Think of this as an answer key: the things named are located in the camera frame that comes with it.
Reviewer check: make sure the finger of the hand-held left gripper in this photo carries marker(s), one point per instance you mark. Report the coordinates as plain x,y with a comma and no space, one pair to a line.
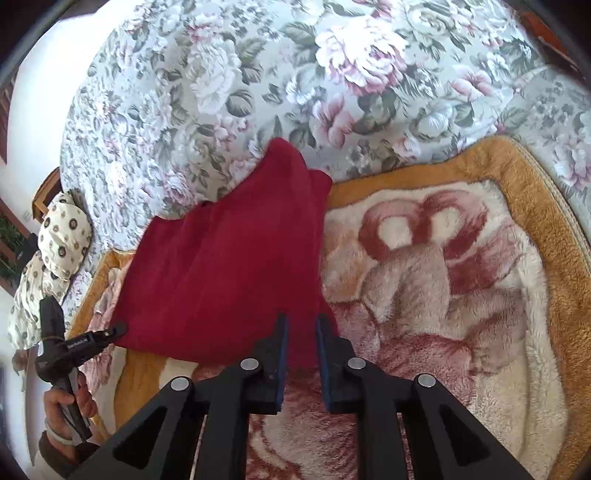
111,334

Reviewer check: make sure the floral fleece blanket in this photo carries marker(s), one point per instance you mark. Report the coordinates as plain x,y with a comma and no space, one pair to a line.
438,277

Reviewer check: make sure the person's left hand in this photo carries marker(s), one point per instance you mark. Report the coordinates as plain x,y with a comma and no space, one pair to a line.
57,410

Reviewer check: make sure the dark red sweater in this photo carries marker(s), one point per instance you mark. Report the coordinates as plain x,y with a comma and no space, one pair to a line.
221,277

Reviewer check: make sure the floral bedspread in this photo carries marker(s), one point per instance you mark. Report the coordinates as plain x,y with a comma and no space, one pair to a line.
277,69

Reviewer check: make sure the brown wooden furniture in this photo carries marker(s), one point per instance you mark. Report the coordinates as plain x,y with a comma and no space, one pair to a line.
549,37

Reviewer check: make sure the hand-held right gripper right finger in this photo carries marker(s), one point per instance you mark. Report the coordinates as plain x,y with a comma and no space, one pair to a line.
323,364

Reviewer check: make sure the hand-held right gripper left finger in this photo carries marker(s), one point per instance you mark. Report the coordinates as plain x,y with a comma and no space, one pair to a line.
282,360

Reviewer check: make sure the cream gold-patterned pillow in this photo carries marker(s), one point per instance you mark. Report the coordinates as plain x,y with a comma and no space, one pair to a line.
32,300
64,235

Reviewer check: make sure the person's left forearm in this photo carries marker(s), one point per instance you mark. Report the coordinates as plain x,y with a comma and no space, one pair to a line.
55,457

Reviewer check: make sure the wooden headboard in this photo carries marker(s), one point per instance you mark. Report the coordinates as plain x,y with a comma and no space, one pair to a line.
46,194

